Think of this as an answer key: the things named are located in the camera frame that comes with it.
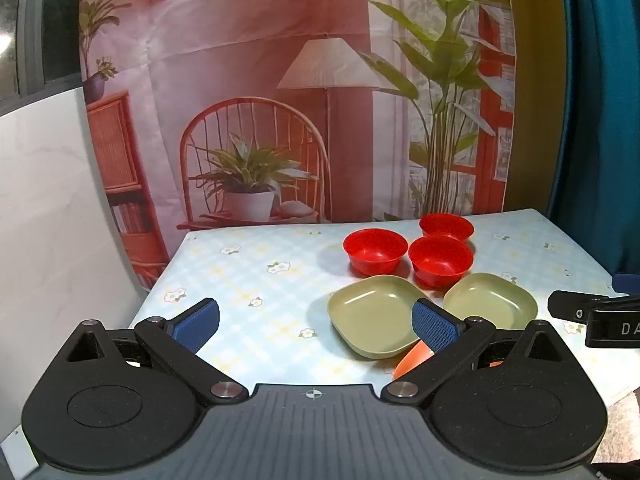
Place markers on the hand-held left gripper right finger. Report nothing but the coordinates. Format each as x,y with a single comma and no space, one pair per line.
435,327

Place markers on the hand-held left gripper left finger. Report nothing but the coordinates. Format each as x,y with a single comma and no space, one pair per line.
197,322

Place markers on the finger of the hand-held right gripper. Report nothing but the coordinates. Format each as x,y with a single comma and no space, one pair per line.
570,306
627,284

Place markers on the red plastic bowl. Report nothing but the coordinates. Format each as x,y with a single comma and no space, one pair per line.
375,255
445,225
440,260

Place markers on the orange plate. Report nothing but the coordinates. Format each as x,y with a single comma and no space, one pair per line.
412,357

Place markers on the small green square plate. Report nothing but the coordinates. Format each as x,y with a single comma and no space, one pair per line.
490,300

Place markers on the large green square plate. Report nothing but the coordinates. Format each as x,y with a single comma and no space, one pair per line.
370,310

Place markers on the floral checked tablecloth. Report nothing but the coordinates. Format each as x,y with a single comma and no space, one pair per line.
250,270

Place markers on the teal curtain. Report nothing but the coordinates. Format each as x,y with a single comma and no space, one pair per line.
600,110

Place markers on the printed room scene backdrop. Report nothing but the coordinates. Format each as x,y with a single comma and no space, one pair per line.
250,35

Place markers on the dark window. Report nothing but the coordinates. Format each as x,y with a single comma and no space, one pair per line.
45,20

